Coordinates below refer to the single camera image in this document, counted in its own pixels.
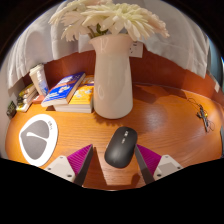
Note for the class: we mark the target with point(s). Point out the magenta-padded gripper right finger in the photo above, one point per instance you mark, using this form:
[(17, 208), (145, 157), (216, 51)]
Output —
[(150, 160)]

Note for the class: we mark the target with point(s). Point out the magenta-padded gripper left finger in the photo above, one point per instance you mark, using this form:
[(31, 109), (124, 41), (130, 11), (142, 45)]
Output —
[(78, 161)]

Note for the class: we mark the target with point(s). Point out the black computer mouse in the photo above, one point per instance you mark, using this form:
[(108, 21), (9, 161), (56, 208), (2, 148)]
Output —
[(120, 148)]

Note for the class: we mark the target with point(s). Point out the white and grey mouse pad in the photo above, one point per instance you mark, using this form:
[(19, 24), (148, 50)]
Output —
[(36, 138)]

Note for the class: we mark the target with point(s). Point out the orange book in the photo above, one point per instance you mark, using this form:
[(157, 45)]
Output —
[(81, 98)]

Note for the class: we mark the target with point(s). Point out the blue book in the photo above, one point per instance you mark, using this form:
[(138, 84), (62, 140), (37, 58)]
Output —
[(63, 89)]

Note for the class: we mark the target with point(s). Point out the flat red book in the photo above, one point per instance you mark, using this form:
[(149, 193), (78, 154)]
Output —
[(38, 99)]

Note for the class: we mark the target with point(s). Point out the stack of yellow-black books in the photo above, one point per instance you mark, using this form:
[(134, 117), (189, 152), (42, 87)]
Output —
[(26, 98)]

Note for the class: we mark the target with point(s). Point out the clear spray bottle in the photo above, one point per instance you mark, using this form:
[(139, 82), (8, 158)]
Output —
[(43, 87)]

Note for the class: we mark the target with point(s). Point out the green mug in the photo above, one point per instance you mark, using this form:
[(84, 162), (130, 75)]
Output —
[(11, 109)]

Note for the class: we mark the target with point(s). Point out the white ceramic vase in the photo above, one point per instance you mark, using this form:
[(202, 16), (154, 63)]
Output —
[(112, 83)]

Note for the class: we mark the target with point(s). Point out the white tumbler cup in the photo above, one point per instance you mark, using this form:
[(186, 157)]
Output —
[(35, 75)]

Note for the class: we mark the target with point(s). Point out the white curtain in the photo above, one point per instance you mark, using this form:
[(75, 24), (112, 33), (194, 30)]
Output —
[(36, 43)]

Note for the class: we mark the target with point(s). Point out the white artificial flower bunch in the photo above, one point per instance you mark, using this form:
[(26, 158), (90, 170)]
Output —
[(113, 16)]

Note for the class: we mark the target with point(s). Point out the white wall socket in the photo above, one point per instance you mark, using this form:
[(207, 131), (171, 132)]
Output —
[(216, 87)]

